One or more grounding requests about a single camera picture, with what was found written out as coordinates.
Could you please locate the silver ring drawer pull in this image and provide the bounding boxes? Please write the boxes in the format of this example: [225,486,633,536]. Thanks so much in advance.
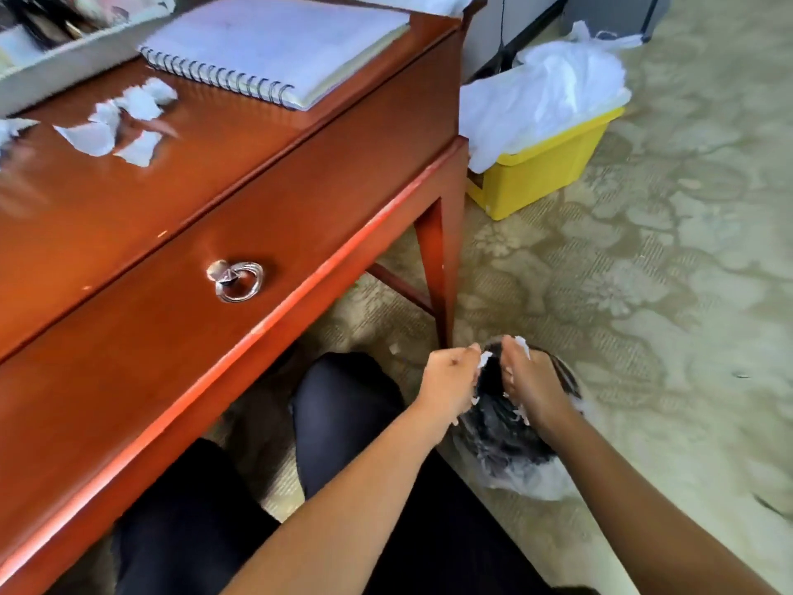
[206,260,265,304]

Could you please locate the person's left hand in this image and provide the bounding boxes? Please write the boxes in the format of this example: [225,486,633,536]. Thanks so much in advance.
[414,343,483,444]

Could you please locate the yellow plastic bin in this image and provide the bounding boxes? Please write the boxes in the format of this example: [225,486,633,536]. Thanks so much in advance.
[466,106,627,221]

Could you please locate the person's right forearm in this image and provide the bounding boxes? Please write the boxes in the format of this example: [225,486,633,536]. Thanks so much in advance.
[536,410,783,595]

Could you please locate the person's left leg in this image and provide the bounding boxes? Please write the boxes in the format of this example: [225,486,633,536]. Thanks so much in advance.
[112,438,283,595]

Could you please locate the scattered white paper pieces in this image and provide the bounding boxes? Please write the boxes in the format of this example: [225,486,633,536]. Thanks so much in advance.
[0,76,179,168]

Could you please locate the person's right hand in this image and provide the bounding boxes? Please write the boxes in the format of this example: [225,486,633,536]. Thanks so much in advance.
[499,336,581,441]

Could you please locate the person's left forearm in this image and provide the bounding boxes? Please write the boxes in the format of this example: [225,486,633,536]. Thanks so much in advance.
[220,399,456,595]

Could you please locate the person's leg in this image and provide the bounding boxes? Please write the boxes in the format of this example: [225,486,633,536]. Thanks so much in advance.
[290,351,598,595]
[112,438,283,595]

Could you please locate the red-brown wooden desk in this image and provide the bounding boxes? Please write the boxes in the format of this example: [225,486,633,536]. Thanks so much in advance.
[0,0,489,595]

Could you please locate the grey box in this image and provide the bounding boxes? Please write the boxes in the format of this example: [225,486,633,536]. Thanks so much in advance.
[560,0,676,43]

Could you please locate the white paper sheet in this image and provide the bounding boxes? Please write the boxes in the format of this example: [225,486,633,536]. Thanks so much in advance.
[353,0,478,19]

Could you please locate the black wastebasket with clear liner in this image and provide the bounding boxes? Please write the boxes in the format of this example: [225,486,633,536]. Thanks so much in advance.
[449,337,597,501]

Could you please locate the white cabinet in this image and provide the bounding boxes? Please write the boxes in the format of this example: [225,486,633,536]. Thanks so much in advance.
[461,0,568,82]

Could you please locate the grey desk tray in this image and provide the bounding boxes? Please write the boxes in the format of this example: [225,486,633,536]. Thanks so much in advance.
[0,0,178,118]

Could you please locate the white spiral notebook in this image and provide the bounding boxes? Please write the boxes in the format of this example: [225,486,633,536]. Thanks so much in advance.
[138,0,412,112]

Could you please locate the person's right leg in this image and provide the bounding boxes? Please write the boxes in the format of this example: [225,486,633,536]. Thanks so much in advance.
[290,351,598,595]

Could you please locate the white plastic bag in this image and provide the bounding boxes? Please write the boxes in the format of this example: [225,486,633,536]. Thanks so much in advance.
[459,20,645,174]

